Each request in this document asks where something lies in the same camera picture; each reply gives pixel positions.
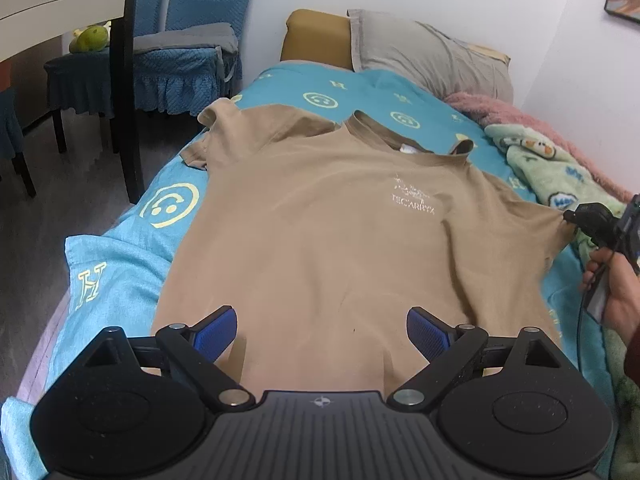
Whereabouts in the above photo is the pink fluffy blanket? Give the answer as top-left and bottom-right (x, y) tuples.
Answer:
(444, 91), (633, 203)

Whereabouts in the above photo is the grey folded cloth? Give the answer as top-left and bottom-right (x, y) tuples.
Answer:
(131, 22), (242, 82)

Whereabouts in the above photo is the green cartoon blanket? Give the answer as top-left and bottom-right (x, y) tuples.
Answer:
(484, 124), (640, 480)

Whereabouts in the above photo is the grey pillow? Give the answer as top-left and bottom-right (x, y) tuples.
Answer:
(347, 8), (515, 106)

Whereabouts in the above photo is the mustard yellow cushion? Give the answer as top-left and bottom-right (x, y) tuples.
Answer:
(280, 8), (356, 71)

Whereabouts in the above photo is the blue smiley print bedsheet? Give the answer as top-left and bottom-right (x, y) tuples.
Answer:
(0, 60), (626, 480)

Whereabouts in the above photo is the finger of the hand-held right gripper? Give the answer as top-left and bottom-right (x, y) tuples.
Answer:
(563, 203), (622, 251)

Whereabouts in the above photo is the person's right forearm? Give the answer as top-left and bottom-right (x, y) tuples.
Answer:
(622, 309), (640, 377)

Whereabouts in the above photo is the black cable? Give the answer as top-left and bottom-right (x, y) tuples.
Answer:
(575, 287), (589, 367)

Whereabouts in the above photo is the person's right hand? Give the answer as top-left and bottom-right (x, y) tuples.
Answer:
(580, 248), (640, 334)

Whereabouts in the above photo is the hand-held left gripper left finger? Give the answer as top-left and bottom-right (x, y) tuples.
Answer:
(82, 305), (256, 411)

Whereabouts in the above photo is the green yellow plush toy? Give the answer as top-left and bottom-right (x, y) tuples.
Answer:
(69, 21), (112, 55)

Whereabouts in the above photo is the tan t-shirt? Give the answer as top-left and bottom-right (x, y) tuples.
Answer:
(150, 97), (577, 397)

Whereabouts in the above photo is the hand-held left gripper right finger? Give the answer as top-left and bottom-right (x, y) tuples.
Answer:
(387, 306), (565, 409)

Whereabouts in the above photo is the white dark-topped table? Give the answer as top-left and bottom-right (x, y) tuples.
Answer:
(0, 0), (147, 206)

